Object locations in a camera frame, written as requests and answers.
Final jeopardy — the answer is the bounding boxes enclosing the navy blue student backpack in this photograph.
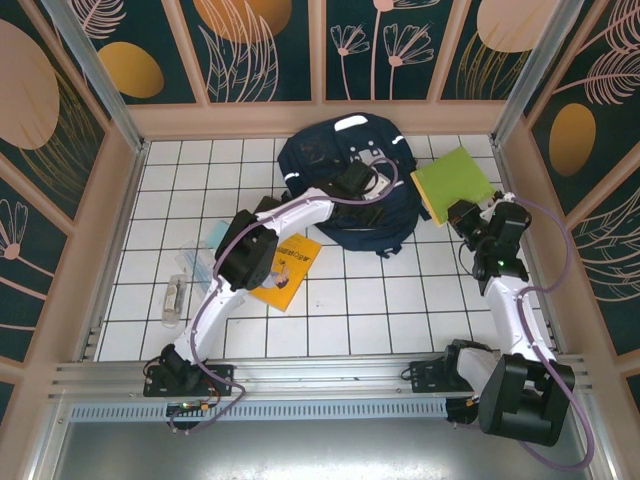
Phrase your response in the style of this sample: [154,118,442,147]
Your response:
[253,112,431,260]

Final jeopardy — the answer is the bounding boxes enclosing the green book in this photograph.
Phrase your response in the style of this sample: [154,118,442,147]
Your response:
[409,145,496,229]

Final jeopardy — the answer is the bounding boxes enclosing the yellow illustrated book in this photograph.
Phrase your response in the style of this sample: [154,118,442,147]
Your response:
[248,232,323,314]

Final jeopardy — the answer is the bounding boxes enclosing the light teal notebook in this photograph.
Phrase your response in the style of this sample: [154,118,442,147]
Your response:
[208,221,232,250]

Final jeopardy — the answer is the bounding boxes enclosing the clear pencil case blue pens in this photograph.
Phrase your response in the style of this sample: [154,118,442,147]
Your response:
[174,238,224,297]

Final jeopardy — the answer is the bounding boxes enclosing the small clear plastic box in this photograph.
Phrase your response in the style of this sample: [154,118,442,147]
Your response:
[162,273,190,329]

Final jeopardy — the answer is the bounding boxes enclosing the cream circle gold lines panel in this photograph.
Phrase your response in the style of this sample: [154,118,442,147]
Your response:
[438,0,554,103]

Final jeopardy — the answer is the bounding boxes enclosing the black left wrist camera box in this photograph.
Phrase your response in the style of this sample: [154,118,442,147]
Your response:
[341,162,380,200]

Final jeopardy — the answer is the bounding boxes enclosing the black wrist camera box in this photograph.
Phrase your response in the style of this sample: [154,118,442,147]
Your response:
[341,162,380,200]
[492,198,533,251]

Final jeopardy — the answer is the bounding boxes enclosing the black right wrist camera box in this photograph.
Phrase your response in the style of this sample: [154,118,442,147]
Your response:
[492,198,533,251]

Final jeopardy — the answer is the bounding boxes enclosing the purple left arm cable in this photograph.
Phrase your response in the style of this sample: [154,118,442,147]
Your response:
[167,157,400,436]

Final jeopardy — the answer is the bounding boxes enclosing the aluminium side rail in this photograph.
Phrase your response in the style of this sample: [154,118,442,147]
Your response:
[74,142,151,362]
[492,142,566,357]

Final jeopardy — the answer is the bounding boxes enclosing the pink leaf outline wall panel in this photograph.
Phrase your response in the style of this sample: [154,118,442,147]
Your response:
[569,199,640,359]

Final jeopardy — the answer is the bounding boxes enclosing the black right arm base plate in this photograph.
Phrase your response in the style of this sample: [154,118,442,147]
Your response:
[408,359,451,395]

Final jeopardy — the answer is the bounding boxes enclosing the pink flowers wall panel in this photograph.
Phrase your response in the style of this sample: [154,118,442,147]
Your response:
[324,0,437,104]

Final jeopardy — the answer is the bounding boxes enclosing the yellow oval leaf wall panel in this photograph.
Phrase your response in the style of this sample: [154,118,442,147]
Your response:
[527,0,640,216]

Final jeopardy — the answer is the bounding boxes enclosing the aluminium front rail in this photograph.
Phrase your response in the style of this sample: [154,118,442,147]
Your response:
[47,355,594,401]

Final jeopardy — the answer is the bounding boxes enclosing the aluminium corner post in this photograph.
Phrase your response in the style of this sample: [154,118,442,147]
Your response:
[42,0,151,152]
[489,0,586,147]

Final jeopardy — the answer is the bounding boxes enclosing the slotted grey cable duct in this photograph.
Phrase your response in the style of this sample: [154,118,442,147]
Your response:
[69,399,450,422]

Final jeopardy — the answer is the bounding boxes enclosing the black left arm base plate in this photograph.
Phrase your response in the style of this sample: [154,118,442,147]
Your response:
[143,363,236,398]

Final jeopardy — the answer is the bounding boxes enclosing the orange circle leaf wall panel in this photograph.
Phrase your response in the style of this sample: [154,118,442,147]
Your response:
[178,0,321,105]

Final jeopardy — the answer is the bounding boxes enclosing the grey metal base plate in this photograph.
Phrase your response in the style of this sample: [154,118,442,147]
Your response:
[29,417,619,480]

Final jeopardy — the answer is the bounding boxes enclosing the small circuit board with wires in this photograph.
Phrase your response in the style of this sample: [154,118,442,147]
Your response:
[166,398,217,417]

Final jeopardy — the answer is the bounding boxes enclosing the yellow oval feather wall panel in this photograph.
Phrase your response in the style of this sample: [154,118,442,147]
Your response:
[79,0,209,107]

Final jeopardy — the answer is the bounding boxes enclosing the single pink flower wall panel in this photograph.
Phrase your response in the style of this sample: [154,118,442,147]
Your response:
[0,174,71,361]

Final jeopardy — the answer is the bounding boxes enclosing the large cream circle wall panel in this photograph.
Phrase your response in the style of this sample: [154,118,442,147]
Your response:
[0,7,109,224]

